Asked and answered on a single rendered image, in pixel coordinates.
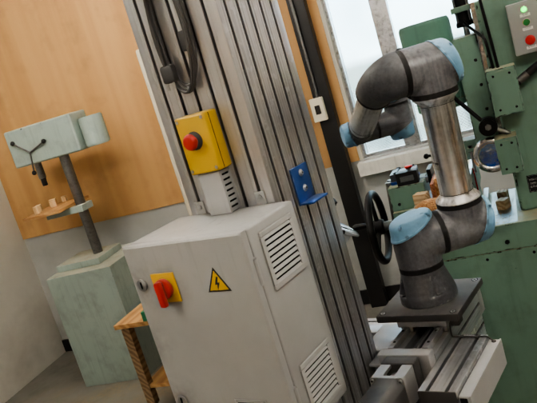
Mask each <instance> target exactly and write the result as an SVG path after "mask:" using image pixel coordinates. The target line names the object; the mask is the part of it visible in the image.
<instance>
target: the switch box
mask: <svg viewBox="0 0 537 403"><path fill-rule="evenodd" d="M522 6H526V7H527V11H526V12H525V13H528V12H530V15H528V16H525V17H522V18H521V17H520V15H521V14H525V13H522V12H521V11H520V8H521V7H522ZM505 8H506V11H507V18H508V22H509V26H510V30H511V36H512V41H513V44H514V48H515V55H516V56H520V55H524V54H529V53H532V52H535V51H537V47H535V48H531V49H529V50H527V46H532V45H535V44H537V0H523V1H521V2H516V3H513V4H510V5H507V6H505ZM525 18H529V19H530V20H531V24H530V25H529V26H533V29H530V30H525V31H523V28H526V27H529V26H524V25H523V20H524V19H525ZM528 35H534V36H535V43H534V44H532V45H528V44H527V43H526V42H525V38H526V36H528Z"/></svg>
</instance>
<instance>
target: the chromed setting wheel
mask: <svg viewBox="0 0 537 403"><path fill-rule="evenodd" d="M473 160H474V162H475V164H476V165H477V166H478V167H479V168H480V169H481V170H483V171H485V172H488V173H494V172H498V171H500V170H501V169H500V165H499V159H498V156H497V152H496V148H495V142H494V137H487V138H483V139H482V140H480V141H479V142H478V143H477V144H476V145H475V148H474V149H473Z"/></svg>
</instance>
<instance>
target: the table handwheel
mask: <svg viewBox="0 0 537 403"><path fill-rule="evenodd" d="M373 200H374V202H375V203H376V207H377V209H378V211H379V214H380V219H379V218H378V216H377V213H376V209H375V206H374V203H373ZM364 216H365V222H366V227H367V231H368V237H369V241H370V243H371V246H372V250H373V252H374V254H375V256H376V258H377V260H378V261H379V262H380V263H381V264H383V265H387V264H388V263H389V262H390V261H391V259H392V243H391V236H390V233H389V226H390V223H391V222H392V220H390V221H389V220H388V216H387V213H386V210H385V208H384V204H383V202H382V200H381V198H380V196H379V194H378V193H377V192H376V191H374V190H370V191H368V192H367V194H366V196H365V199H364ZM372 216H373V218H374V221H373V218H372ZM382 234H383V235H384V242H385V254H384V255H383V254H382V251H381V235H382Z"/></svg>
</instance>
